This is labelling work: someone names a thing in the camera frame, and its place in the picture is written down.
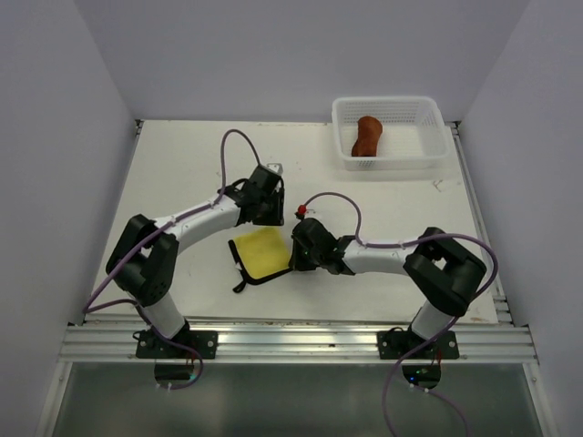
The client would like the yellow microfiber towel black trim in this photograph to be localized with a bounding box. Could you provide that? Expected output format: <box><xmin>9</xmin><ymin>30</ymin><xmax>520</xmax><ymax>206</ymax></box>
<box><xmin>228</xmin><ymin>227</ymin><xmax>292</xmax><ymax>294</ymax></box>

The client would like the brown microfiber towel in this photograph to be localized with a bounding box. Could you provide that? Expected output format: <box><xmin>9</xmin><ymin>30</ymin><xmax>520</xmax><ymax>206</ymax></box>
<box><xmin>351</xmin><ymin>116</ymin><xmax>384</xmax><ymax>158</ymax></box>

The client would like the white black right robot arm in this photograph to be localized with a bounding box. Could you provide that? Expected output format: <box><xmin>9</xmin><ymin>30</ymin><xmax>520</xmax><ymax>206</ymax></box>
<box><xmin>289</xmin><ymin>218</ymin><xmax>486</xmax><ymax>358</ymax></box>

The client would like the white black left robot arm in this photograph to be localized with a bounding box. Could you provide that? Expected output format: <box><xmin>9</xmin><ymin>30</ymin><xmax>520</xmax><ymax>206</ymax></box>
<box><xmin>106</xmin><ymin>163</ymin><xmax>284</xmax><ymax>358</ymax></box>

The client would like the white perforated plastic basket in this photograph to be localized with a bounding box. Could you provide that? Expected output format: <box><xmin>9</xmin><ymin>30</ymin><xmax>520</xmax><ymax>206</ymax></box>
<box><xmin>332</xmin><ymin>96</ymin><xmax>453</xmax><ymax>171</ymax></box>

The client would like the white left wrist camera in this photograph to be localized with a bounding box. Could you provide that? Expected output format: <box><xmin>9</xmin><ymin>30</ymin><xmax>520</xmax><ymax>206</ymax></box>
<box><xmin>266</xmin><ymin>163</ymin><xmax>283</xmax><ymax>176</ymax></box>

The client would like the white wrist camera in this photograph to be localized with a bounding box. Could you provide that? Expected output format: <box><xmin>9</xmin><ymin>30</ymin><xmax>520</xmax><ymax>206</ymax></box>
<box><xmin>295</xmin><ymin>205</ymin><xmax>315</xmax><ymax>220</ymax></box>
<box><xmin>266</xmin><ymin>163</ymin><xmax>283</xmax><ymax>176</ymax></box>

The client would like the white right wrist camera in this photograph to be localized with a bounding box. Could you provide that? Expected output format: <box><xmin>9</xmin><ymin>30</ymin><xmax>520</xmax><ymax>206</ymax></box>
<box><xmin>295</xmin><ymin>205</ymin><xmax>315</xmax><ymax>220</ymax></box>

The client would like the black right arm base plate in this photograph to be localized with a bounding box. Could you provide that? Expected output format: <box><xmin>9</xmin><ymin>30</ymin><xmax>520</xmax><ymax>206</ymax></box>
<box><xmin>376</xmin><ymin>328</ymin><xmax>460</xmax><ymax>360</ymax></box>

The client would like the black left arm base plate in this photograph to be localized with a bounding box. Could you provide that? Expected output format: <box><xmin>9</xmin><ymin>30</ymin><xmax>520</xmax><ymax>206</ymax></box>
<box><xmin>132</xmin><ymin>330</ymin><xmax>219</xmax><ymax>360</ymax></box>

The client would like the aluminium right side rail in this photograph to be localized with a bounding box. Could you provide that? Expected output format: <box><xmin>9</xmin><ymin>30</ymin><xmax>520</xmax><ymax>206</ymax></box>
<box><xmin>446</xmin><ymin>122</ymin><xmax>515</xmax><ymax>326</ymax></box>

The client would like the aluminium table edge rail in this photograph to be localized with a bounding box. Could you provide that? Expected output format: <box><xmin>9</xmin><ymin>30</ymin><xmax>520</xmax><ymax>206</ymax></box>
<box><xmin>58</xmin><ymin>318</ymin><xmax>538</xmax><ymax>364</ymax></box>

